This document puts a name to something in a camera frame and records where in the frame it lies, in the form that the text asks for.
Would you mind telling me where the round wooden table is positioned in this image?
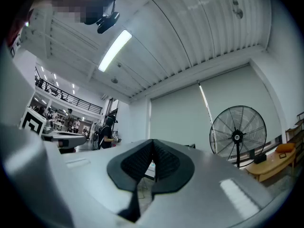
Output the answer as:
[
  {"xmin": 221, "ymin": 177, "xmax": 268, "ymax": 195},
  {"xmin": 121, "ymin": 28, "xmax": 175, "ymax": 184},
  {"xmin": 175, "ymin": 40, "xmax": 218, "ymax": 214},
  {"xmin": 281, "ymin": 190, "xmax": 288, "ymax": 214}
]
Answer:
[{"xmin": 245, "ymin": 146, "xmax": 297, "ymax": 183}]

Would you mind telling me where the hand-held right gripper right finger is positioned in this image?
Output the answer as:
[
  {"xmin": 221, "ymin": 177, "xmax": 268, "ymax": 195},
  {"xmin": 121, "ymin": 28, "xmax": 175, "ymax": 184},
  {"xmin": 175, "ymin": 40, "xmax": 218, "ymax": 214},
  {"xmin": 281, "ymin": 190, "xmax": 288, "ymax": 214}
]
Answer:
[{"xmin": 140, "ymin": 139, "xmax": 281, "ymax": 228}]

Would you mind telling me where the wooden shelf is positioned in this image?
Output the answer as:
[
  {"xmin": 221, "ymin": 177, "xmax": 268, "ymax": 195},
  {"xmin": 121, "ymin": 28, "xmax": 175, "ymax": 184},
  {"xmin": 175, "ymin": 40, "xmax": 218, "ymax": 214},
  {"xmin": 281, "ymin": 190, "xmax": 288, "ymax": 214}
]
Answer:
[{"xmin": 285, "ymin": 112, "xmax": 304, "ymax": 152}]

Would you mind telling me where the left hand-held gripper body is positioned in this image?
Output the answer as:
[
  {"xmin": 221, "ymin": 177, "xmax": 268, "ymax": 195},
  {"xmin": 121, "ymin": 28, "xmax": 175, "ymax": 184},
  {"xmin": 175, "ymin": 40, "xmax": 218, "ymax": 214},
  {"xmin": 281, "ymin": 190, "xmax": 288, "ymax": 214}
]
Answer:
[{"xmin": 19, "ymin": 107, "xmax": 87, "ymax": 155}]

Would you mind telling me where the large black floor fan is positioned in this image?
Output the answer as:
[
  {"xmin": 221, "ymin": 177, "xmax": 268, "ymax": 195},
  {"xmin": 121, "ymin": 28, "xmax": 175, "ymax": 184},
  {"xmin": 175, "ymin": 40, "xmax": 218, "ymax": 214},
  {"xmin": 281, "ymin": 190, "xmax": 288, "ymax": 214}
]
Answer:
[{"xmin": 209, "ymin": 105, "xmax": 267, "ymax": 170}]

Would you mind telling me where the long ceiling light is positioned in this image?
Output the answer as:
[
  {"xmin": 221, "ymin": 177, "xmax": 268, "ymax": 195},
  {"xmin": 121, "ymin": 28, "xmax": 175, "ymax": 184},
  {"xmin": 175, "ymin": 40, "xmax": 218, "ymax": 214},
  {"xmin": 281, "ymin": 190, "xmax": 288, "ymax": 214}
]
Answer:
[{"xmin": 98, "ymin": 29, "xmax": 133, "ymax": 73}]

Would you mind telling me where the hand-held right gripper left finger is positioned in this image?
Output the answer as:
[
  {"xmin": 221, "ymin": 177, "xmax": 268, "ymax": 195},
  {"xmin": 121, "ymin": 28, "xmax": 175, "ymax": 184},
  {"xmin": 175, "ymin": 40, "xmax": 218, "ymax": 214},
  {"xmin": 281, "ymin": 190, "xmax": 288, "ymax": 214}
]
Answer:
[{"xmin": 51, "ymin": 139, "xmax": 154, "ymax": 224}]

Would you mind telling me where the black mezzanine railing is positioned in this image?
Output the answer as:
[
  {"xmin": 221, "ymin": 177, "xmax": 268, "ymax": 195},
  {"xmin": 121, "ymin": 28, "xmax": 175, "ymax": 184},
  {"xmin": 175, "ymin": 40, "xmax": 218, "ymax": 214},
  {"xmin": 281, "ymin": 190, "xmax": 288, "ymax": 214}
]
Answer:
[{"xmin": 35, "ymin": 66, "xmax": 104, "ymax": 115}]

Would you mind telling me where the orange cushion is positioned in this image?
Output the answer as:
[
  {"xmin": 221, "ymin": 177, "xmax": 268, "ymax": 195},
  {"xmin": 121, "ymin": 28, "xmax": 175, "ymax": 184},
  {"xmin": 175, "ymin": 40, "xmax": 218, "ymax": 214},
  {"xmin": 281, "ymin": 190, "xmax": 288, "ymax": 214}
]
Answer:
[{"xmin": 276, "ymin": 143, "xmax": 295, "ymax": 153}]

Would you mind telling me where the small black floor fan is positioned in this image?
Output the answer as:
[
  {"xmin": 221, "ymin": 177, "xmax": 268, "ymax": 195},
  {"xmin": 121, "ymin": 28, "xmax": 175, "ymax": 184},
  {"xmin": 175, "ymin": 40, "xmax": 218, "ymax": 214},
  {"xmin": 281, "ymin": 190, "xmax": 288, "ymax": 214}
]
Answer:
[{"xmin": 93, "ymin": 122, "xmax": 104, "ymax": 150}]

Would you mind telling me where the grey roller blind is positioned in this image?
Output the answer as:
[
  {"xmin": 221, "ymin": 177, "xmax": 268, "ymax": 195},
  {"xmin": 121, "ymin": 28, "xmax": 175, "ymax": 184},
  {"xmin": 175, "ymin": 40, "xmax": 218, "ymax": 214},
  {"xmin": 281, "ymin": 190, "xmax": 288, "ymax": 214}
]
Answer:
[{"xmin": 199, "ymin": 64, "xmax": 283, "ymax": 153}]

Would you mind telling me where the red shirt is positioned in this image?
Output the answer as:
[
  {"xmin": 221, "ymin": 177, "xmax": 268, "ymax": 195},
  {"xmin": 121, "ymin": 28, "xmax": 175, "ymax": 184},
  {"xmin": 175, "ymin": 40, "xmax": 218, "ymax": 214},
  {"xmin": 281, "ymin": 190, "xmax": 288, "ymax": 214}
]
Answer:
[{"xmin": 6, "ymin": 7, "xmax": 33, "ymax": 48}]

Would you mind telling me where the black head-worn camera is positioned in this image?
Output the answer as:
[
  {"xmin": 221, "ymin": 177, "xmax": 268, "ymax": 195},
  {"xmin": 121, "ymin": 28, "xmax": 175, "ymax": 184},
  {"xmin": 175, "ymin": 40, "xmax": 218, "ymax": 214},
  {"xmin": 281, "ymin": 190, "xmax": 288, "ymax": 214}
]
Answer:
[{"xmin": 96, "ymin": 0, "xmax": 121, "ymax": 34}]

